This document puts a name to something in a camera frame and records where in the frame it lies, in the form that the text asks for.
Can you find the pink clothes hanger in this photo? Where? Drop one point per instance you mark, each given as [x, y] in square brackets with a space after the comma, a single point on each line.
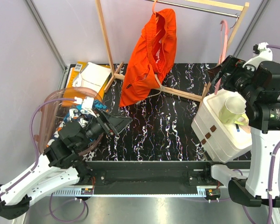
[224, 32]

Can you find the pink card in box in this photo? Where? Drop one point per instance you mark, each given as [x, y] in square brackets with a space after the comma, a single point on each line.
[246, 129]

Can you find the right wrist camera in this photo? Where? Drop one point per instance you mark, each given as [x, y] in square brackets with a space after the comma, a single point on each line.
[258, 48]

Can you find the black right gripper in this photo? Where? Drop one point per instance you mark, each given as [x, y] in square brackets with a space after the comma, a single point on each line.
[232, 65]

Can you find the wooden clothes rack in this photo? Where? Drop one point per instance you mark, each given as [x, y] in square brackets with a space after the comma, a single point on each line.
[121, 23]

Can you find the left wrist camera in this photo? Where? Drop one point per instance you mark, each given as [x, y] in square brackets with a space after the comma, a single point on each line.
[85, 103]

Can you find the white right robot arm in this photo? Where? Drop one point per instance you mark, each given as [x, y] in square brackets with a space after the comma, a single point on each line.
[258, 82]

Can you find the green mug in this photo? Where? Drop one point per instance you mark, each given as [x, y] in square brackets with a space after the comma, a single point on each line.
[233, 112]

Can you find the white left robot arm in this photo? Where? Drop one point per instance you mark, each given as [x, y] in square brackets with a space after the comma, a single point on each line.
[60, 165]

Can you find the blue patterned shorts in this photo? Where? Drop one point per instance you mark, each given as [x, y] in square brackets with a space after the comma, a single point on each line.
[76, 112]

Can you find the orange shorts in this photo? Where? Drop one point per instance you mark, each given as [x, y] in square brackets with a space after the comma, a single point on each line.
[152, 58]

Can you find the orange clothes hanger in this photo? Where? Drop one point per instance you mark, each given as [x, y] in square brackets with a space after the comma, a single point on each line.
[153, 6]

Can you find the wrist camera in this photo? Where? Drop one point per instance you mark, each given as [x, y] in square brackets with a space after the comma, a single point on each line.
[258, 48]
[85, 103]

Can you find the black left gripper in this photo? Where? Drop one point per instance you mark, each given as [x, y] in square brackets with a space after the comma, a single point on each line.
[112, 124]

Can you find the clear pink plastic bin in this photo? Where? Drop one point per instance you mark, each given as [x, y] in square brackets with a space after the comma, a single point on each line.
[54, 113]

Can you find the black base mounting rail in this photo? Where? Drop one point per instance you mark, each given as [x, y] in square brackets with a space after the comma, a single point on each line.
[136, 178]

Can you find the white drawer organizer box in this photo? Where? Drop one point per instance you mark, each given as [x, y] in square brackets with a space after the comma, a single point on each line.
[223, 143]

